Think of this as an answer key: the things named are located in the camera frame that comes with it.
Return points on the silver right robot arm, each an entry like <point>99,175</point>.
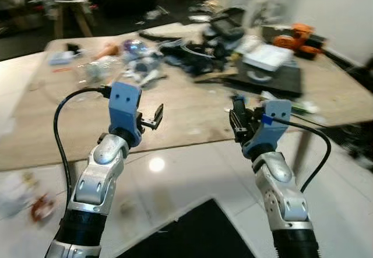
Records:
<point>285,197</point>

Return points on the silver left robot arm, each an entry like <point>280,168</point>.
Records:
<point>96,176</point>

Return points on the red wrapper trash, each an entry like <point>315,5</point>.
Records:
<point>42,207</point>

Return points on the wooden table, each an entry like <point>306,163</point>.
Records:
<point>192,109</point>

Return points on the grey box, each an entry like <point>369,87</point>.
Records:
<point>274,77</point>

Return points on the white toy robot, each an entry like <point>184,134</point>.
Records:
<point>143,69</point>

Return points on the white flat device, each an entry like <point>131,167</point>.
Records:
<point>268,55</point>

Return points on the clear plastic bottle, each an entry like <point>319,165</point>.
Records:
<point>100,70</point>

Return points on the blue purple ball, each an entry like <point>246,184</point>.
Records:
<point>134,47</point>

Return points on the orange power drill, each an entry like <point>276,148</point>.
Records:
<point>298,39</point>

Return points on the small black object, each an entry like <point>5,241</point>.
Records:
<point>71,46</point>

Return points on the small white blue box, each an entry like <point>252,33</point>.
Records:
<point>62,57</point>

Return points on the black floor mat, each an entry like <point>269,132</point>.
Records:
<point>192,234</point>

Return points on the wooden stool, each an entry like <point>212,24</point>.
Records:
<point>73,10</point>

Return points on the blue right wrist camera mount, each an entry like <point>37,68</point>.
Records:
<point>268,127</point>

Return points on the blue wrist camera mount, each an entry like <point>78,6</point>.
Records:
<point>124,103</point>
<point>268,127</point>

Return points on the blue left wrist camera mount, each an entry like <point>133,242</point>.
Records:
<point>124,103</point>

